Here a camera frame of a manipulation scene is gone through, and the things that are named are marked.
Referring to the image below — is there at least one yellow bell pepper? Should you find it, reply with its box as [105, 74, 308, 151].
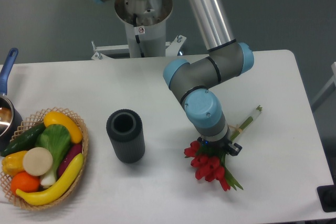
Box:
[2, 151, 28, 177]

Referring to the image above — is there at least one white furniture leg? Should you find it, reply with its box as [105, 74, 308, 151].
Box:
[310, 62, 335, 113]

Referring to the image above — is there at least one yellow banana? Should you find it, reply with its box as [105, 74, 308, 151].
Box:
[16, 153, 84, 206]

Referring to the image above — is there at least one red tulip bouquet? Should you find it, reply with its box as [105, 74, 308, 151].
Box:
[184, 105, 263, 191]

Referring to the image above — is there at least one green cucumber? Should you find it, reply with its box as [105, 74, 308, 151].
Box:
[1, 123, 46, 157]

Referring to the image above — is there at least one black device at edge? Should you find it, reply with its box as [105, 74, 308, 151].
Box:
[317, 185, 335, 212]

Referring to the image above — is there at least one green bok choy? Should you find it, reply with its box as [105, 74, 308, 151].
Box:
[35, 124, 71, 189]

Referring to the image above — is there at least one blue handled saucepan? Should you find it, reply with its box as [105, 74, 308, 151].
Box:
[1, 48, 22, 151]

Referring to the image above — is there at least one orange fruit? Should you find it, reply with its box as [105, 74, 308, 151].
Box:
[10, 172, 40, 196]

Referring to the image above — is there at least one yellow squash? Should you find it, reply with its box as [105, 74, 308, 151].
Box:
[44, 111, 83, 144]

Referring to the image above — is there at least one purple eggplant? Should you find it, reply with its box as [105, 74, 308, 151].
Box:
[57, 143, 82, 178]

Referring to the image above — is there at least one woven wicker basket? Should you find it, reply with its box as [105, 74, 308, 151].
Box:
[1, 107, 89, 211]

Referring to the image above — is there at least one dark grey ribbed vase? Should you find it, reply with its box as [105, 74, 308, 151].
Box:
[106, 109, 145, 164]

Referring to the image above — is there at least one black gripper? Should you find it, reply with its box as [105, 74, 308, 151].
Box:
[197, 137, 242, 155]

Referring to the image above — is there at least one beige round disc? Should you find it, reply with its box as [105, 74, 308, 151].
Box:
[23, 147, 53, 176]

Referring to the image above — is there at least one white metal base frame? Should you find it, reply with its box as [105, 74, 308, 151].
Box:
[91, 35, 187, 60]

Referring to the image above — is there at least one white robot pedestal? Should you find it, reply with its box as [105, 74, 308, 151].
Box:
[114, 0, 173, 58]

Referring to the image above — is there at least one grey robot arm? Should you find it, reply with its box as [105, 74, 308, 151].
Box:
[95, 0, 254, 156]

